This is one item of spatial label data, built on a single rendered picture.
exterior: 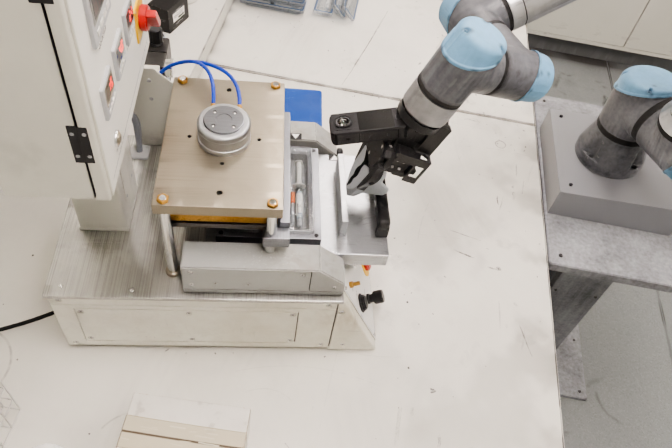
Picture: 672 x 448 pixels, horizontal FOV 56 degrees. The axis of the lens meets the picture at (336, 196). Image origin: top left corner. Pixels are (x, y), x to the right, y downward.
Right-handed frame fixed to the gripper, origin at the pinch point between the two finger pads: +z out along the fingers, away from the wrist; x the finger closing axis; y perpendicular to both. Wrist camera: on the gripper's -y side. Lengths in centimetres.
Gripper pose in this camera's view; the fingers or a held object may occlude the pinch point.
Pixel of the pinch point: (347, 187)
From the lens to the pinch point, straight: 105.5
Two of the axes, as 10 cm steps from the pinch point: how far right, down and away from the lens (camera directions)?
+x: -0.4, -7.7, 6.4
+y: 8.9, 2.6, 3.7
